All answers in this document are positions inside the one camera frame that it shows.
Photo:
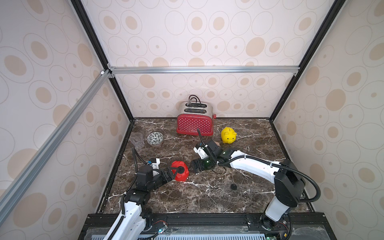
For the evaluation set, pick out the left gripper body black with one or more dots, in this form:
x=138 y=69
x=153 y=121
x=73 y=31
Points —
x=160 y=179

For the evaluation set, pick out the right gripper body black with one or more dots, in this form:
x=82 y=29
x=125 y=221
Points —
x=200 y=163

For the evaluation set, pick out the red piggy bank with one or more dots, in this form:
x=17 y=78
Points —
x=186 y=173

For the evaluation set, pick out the yellow piggy bank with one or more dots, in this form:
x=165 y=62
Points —
x=228 y=135

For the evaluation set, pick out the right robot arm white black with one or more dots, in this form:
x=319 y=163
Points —
x=291 y=186

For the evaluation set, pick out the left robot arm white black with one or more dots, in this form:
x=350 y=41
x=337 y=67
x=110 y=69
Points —
x=134 y=218

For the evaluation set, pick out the patterned ceramic bowl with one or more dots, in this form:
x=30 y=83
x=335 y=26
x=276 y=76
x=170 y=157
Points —
x=155 y=138

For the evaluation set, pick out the clear plastic cup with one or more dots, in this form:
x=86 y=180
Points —
x=137 y=140

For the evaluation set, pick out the red polka dot toaster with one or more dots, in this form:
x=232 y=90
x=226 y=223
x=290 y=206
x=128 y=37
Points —
x=195 y=116

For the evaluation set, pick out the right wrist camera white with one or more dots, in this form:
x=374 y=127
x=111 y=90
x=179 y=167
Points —
x=201 y=152

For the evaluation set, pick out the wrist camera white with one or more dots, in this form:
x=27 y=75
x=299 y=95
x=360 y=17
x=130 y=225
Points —
x=155 y=162
x=201 y=152

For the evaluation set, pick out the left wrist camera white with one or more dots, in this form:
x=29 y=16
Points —
x=155 y=162

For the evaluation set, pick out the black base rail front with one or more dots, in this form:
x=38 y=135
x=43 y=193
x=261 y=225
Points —
x=294 y=226

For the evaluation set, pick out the aluminium rail back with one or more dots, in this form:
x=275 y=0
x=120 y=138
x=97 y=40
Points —
x=205 y=69

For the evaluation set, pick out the aluminium rail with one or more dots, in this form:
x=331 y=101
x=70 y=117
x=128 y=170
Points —
x=21 y=184
x=205 y=69

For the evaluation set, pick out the aluminium rail left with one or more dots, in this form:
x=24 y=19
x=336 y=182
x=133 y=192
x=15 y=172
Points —
x=21 y=184

